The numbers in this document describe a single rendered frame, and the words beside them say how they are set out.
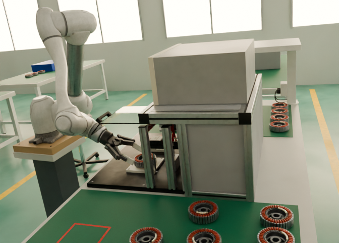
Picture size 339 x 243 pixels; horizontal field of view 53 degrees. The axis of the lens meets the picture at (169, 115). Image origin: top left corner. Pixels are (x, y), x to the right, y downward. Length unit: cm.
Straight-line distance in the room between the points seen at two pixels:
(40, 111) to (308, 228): 161
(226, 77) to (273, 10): 483
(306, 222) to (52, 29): 145
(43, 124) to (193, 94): 113
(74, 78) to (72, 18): 39
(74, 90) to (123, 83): 483
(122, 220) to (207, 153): 41
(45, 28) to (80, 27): 19
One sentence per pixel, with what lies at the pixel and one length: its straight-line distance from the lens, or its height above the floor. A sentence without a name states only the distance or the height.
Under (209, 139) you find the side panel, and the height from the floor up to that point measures 101.
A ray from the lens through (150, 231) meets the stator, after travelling 122.
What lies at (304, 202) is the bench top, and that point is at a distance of 142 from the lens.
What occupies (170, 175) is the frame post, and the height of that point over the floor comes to 83.
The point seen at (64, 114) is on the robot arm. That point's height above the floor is 110.
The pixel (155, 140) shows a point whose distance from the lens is 158.
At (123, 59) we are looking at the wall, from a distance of 687.
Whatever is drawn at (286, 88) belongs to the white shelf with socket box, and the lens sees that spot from 255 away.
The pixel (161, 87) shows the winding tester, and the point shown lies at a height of 119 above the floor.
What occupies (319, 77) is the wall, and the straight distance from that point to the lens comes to 629.
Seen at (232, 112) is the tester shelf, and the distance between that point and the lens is 125.
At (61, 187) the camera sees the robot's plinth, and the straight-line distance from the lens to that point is 233.
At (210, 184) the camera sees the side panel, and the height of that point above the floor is 81.
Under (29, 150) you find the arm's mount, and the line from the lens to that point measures 225.
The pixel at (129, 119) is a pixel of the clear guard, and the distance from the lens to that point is 145.
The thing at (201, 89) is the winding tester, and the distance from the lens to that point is 136.
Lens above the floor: 150
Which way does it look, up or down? 17 degrees down
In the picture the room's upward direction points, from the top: 6 degrees counter-clockwise
